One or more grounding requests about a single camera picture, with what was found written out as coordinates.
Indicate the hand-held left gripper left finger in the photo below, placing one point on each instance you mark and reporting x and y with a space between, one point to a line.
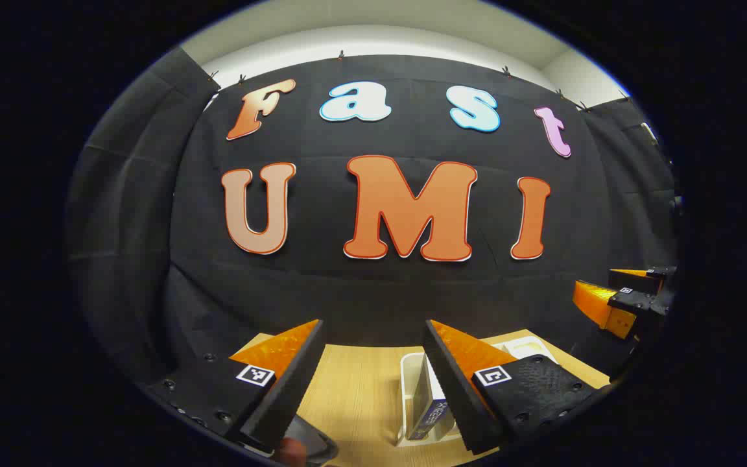
289 389

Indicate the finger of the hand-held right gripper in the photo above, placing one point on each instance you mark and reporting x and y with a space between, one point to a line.
633 280
636 305

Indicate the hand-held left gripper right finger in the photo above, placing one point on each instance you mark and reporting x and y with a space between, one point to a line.
454 395

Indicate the blue cover book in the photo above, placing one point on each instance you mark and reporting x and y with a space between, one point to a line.
437 415

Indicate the cream plastic bookshelf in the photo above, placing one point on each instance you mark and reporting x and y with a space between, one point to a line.
406 389

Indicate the black backdrop cloth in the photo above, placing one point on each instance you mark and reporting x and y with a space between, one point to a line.
412 292

